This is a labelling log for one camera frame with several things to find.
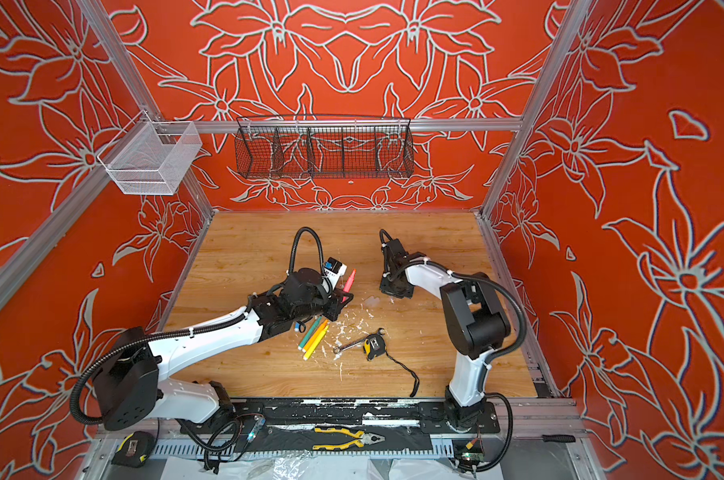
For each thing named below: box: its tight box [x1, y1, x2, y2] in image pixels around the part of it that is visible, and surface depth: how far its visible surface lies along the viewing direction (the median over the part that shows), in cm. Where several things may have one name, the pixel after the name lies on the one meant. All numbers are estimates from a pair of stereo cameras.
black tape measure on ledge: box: [111, 431, 155, 468], surface depth 68 cm
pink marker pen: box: [342, 269, 357, 303], surface depth 78 cm
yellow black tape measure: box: [363, 334, 386, 361], surface depth 84 cm
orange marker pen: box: [302, 319, 329, 353], surface depth 87 cm
